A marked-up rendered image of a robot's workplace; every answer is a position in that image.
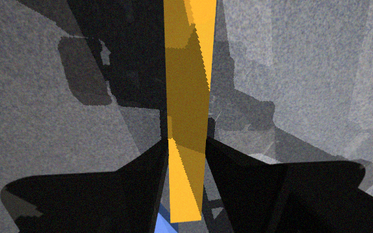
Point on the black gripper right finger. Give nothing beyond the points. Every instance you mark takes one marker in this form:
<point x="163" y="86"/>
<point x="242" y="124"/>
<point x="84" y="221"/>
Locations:
<point x="254" y="192"/>

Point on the yellow bar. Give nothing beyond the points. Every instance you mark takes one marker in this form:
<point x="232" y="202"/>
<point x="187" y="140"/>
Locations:
<point x="189" y="36"/>

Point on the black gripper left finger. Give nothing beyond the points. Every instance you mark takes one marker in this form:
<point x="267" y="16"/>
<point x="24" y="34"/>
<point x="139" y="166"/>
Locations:
<point x="131" y="195"/>

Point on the blue rectangular block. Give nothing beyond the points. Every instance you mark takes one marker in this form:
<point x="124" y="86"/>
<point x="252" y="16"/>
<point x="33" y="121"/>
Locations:
<point x="163" y="224"/>

